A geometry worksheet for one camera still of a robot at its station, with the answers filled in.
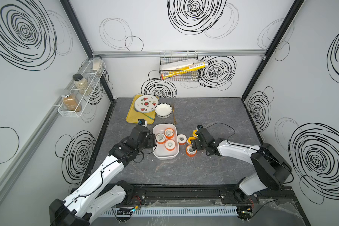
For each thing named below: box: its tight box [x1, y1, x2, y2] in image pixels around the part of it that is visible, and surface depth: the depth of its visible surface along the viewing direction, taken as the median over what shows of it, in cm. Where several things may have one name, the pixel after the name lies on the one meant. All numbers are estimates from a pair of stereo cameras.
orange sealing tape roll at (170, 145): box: [164, 139, 176, 152], surface depth 93 cm
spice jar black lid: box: [72, 73, 92, 96], surface depth 72 cm
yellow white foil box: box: [160, 58, 209, 80], surface depth 88 cm
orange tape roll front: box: [185, 144, 198, 157], surface depth 90 cm
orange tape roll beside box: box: [177, 133, 187, 146], surface depth 95 cm
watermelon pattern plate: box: [134, 94, 160, 113], surface depth 118 cm
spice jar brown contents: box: [61, 92, 82, 113], surface depth 65 cm
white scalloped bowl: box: [154, 102, 173, 119], surface depth 113 cm
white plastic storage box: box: [152, 123, 180, 161], surface depth 95 cm
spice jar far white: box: [92, 54, 103, 73], surface depth 88 cm
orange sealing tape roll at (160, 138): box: [155, 132, 166, 145], surface depth 95 cm
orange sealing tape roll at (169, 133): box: [164, 128, 175, 139], surface depth 98 cm
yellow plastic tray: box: [125, 94, 157, 125], surface depth 111 cm
